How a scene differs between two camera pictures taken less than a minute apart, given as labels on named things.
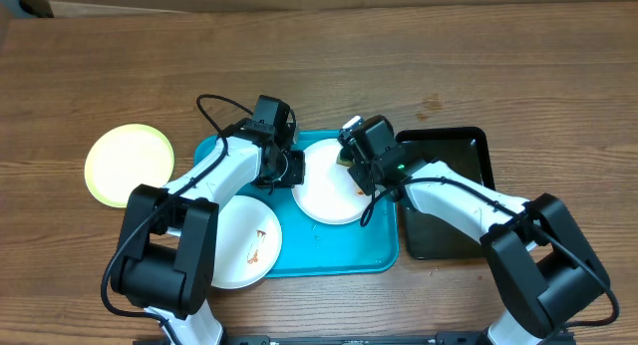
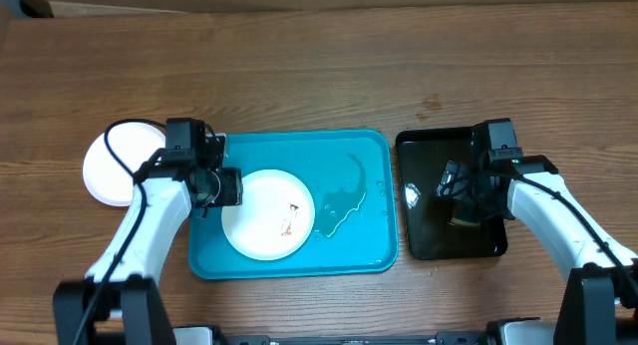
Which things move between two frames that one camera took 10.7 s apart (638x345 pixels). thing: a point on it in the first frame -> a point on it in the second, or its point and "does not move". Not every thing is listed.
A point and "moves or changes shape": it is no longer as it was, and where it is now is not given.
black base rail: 444,338 does not move
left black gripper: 298,174 -> 233,188
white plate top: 329,193 -> 106,176
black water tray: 461,150 does not move
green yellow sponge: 345,158 moves or changes shape
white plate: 248,244 -> 275,218
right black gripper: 370,180 -> 462,191
